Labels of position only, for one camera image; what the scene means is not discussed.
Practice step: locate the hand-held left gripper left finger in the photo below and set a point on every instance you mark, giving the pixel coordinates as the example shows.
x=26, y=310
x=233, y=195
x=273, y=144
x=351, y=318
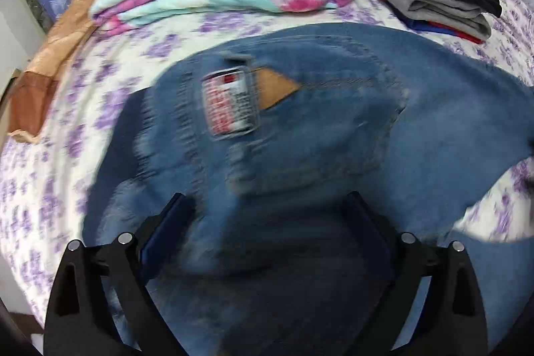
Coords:
x=167, y=223

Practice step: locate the folded red blue garment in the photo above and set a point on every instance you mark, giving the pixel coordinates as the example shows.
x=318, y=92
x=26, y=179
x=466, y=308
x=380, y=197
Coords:
x=434, y=27

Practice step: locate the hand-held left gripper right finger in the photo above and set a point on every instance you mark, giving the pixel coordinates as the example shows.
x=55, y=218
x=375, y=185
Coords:
x=373, y=229

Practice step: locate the blue denim pants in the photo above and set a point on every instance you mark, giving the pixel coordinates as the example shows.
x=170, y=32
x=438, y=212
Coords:
x=333, y=110

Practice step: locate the purple floral bed sheet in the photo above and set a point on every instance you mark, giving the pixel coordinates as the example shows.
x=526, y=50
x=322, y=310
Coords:
x=62, y=172

